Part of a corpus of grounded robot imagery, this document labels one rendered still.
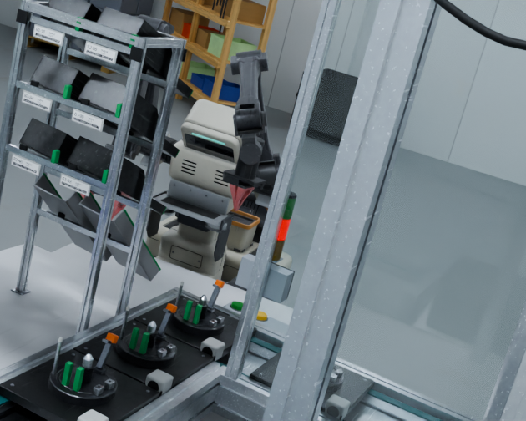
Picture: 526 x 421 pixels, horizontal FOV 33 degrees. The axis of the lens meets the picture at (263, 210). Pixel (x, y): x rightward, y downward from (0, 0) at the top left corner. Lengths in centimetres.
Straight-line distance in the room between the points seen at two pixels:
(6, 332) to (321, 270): 153
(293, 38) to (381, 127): 1045
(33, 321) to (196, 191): 85
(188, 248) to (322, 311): 220
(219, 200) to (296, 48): 837
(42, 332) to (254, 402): 60
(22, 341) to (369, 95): 159
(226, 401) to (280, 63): 940
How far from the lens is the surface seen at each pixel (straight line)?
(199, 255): 305
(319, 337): 88
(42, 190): 235
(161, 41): 205
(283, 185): 190
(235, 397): 209
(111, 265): 282
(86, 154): 217
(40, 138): 225
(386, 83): 81
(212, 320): 223
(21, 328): 233
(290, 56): 1127
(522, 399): 93
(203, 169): 297
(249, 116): 229
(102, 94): 213
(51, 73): 222
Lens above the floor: 191
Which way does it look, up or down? 16 degrees down
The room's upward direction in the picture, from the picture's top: 15 degrees clockwise
